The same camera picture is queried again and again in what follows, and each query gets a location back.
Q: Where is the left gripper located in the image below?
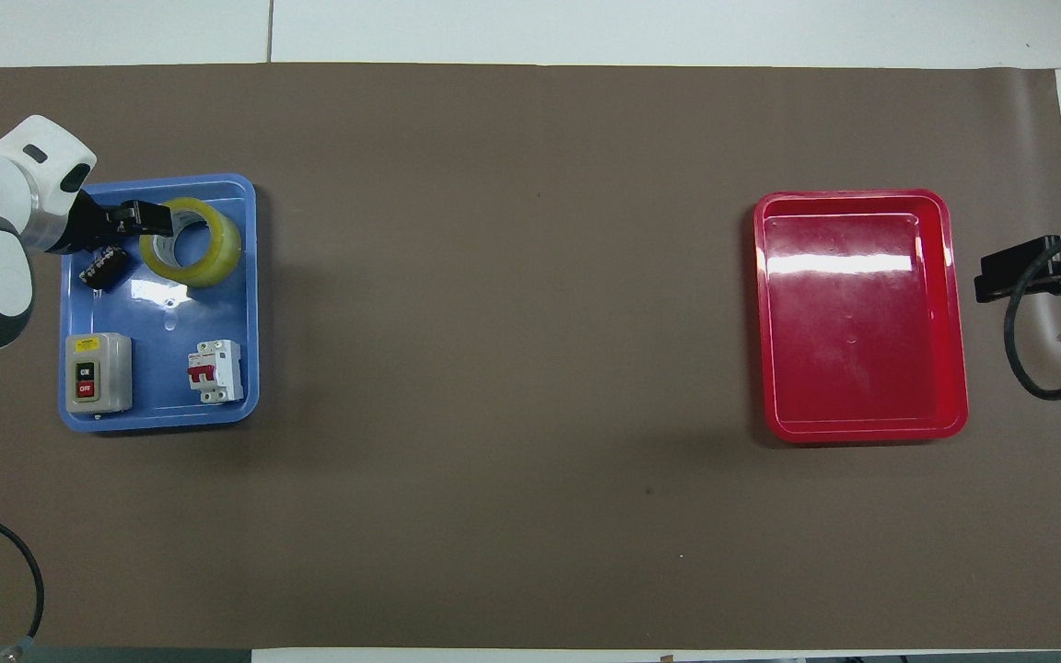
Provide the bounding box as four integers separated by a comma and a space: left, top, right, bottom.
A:
61, 188, 127, 257

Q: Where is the yellow clear tape roll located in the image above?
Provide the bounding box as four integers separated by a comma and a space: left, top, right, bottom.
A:
139, 196, 243, 289

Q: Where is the black terminal block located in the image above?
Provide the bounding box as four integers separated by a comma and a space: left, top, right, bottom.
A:
78, 245, 132, 294

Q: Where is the blue plastic tray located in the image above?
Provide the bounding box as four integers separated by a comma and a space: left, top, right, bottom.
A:
58, 173, 261, 434

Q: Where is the white circuit breaker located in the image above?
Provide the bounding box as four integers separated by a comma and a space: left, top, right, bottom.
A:
186, 339, 245, 406

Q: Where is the red plastic tray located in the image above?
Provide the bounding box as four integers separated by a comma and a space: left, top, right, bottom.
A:
752, 189, 970, 445

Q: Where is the grey on-off switch box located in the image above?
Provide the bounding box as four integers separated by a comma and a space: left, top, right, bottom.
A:
64, 331, 134, 416

